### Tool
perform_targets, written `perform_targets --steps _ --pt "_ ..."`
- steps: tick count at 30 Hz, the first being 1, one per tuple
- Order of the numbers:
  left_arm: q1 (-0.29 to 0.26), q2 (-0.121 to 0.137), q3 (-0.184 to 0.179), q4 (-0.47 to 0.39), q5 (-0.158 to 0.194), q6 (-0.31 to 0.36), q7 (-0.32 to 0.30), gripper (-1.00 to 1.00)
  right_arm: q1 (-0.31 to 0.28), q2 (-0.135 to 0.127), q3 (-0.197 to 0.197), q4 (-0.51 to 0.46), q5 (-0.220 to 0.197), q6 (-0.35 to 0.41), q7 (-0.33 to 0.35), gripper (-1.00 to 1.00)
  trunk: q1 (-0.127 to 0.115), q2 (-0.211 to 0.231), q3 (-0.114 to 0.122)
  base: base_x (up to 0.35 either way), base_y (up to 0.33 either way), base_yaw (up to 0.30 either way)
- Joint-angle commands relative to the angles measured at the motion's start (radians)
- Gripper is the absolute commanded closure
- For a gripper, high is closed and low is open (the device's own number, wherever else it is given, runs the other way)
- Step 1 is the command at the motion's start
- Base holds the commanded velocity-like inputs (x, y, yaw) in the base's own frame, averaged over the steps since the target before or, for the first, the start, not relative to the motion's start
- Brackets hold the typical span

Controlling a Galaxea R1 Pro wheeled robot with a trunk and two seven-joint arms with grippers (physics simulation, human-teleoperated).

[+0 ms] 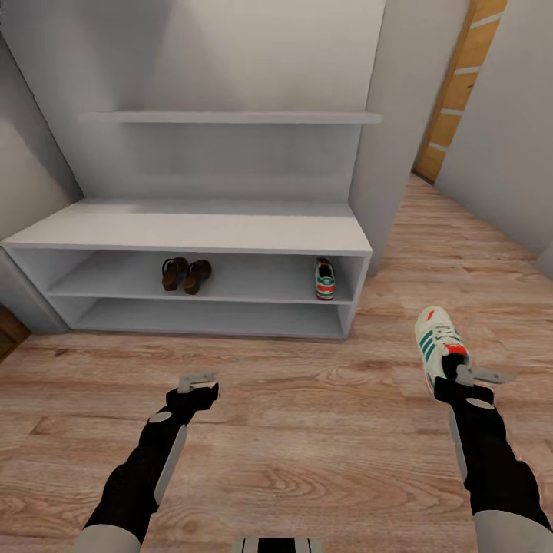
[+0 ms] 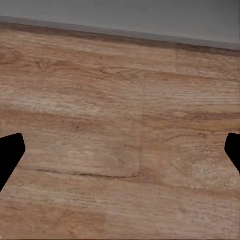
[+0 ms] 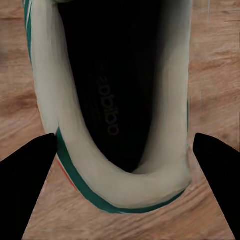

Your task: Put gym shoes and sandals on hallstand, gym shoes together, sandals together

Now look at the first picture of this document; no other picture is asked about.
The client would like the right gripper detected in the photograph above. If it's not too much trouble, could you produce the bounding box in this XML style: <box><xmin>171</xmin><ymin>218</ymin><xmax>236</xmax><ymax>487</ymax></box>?
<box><xmin>434</xmin><ymin>377</ymin><xmax>493</xmax><ymax>405</ymax></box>

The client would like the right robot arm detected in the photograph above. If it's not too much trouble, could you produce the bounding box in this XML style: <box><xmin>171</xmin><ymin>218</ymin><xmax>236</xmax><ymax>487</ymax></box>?
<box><xmin>434</xmin><ymin>365</ymin><xmax>553</xmax><ymax>553</ymax></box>

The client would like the gym shoe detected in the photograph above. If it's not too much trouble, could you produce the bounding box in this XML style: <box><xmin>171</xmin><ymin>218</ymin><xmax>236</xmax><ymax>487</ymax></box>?
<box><xmin>414</xmin><ymin>306</ymin><xmax>471</xmax><ymax>396</ymax></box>
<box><xmin>313</xmin><ymin>257</ymin><xmax>335</xmax><ymax>300</ymax></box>

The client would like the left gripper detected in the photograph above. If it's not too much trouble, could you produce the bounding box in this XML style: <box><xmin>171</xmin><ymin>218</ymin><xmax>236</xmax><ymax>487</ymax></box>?
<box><xmin>166</xmin><ymin>383</ymin><xmax>219</xmax><ymax>417</ymax></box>

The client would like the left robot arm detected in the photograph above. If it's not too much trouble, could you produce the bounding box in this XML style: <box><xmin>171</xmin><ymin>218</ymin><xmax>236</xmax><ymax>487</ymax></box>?
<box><xmin>68</xmin><ymin>372</ymin><xmax>219</xmax><ymax>553</ymax></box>

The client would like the sandal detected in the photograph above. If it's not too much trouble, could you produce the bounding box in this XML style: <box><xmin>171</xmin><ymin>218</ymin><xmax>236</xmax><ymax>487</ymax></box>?
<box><xmin>183</xmin><ymin>260</ymin><xmax>212</xmax><ymax>296</ymax></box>
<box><xmin>162</xmin><ymin>257</ymin><xmax>190</xmax><ymax>292</ymax></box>

